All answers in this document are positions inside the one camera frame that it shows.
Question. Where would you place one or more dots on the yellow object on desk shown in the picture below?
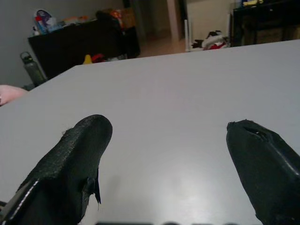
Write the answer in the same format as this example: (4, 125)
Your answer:
(253, 2)

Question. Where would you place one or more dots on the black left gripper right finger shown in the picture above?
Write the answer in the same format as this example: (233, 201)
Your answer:
(264, 168)

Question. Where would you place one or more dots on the colourful printed bag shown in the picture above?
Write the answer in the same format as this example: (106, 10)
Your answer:
(43, 21)

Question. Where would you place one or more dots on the red toy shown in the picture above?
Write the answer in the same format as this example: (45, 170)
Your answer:
(98, 57)

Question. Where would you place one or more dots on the orange white items on cabinet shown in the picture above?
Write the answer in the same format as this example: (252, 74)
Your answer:
(75, 20)

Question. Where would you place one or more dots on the yellow toy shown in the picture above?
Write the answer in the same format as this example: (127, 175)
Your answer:
(87, 59)

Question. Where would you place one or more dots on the black desk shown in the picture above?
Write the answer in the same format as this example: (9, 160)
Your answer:
(264, 24)

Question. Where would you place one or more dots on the pile of red white clothes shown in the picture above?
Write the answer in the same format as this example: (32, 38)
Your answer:
(214, 41)

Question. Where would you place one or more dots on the black bag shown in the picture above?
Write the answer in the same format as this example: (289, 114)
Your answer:
(110, 20)

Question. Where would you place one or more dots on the pink cushion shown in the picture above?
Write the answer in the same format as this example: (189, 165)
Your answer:
(10, 93)

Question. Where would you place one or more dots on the orange patterned box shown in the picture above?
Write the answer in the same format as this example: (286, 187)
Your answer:
(124, 17)

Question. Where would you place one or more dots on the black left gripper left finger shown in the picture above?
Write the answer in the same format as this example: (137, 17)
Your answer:
(68, 164)

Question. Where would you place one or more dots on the black sideboard cabinet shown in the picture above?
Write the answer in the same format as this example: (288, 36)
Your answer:
(82, 44)

